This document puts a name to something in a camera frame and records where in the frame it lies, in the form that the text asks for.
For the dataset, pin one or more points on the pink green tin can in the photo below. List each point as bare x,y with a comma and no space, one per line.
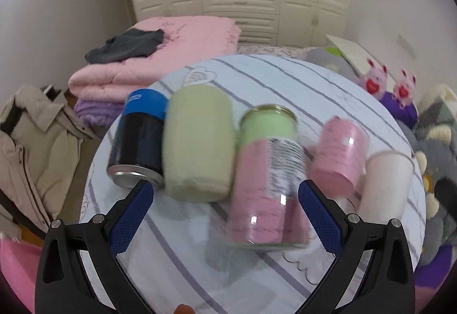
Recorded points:
264,211

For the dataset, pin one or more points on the pink folded quilt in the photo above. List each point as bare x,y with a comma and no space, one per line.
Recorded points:
188,40

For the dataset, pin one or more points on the dark grey garment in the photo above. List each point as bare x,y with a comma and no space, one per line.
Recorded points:
133,43

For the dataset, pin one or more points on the purple cushion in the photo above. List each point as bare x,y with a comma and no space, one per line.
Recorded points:
407,115

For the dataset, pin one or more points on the white wall socket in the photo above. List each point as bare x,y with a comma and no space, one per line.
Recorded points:
406,45

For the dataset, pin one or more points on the blue black metal can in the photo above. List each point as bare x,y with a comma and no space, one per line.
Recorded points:
136,152

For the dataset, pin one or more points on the grey plush toy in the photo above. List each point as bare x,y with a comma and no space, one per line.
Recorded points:
436,156

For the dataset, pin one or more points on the light green plastic cup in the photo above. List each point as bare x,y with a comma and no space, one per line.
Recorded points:
199,144

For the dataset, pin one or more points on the beige jacket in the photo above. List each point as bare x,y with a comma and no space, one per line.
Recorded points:
40,151

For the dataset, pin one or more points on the left pink bunny plush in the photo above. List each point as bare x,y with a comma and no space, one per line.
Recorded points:
374,81

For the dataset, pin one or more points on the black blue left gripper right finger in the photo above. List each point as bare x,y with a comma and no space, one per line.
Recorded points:
387,285

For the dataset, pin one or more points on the white paper cup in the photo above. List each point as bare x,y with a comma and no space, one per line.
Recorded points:
386,187

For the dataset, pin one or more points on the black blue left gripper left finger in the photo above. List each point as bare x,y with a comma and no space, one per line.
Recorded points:
62,283

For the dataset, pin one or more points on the pink bag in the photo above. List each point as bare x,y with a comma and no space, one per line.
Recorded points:
19,265

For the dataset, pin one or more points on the white board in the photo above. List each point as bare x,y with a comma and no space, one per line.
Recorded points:
354,54

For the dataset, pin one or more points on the pink bunny plush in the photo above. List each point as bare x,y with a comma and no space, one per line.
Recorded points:
404,90
374,81

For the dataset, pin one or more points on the right pink bunny plush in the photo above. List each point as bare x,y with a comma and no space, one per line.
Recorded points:
404,90

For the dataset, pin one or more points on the small pink can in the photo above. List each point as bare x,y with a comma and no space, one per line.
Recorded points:
339,158

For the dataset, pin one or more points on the grey green pillow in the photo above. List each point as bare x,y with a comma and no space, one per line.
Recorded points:
330,58

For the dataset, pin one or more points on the purple fuzzy blanket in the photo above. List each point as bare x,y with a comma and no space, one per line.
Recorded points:
97,113

